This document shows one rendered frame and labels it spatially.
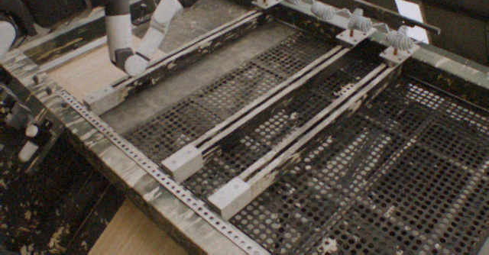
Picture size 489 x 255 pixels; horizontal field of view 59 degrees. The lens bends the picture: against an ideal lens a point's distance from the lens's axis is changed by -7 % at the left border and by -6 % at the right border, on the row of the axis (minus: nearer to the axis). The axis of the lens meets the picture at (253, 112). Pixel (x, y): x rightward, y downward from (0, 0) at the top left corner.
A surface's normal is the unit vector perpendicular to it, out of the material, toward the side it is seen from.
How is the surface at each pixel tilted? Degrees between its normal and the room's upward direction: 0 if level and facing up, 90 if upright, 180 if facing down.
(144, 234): 90
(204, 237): 57
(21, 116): 90
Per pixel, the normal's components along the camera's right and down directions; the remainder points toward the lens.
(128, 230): -0.39, -0.40
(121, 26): 0.55, 0.26
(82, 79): -0.02, -0.78
